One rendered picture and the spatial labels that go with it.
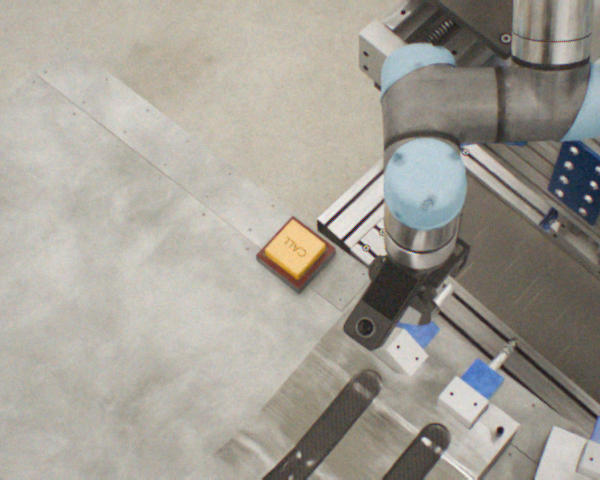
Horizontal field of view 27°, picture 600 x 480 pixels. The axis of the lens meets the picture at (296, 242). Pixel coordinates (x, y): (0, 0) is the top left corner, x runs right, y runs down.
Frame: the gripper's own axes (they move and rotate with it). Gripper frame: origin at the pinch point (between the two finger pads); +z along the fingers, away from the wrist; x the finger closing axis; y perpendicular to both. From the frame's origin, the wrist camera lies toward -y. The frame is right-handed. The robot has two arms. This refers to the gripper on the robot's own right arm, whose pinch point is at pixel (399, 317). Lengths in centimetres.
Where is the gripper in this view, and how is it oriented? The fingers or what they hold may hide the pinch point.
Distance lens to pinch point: 146.5
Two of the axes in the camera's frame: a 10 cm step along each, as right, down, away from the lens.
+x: -7.6, -5.8, 2.9
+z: 0.4, 4.0, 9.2
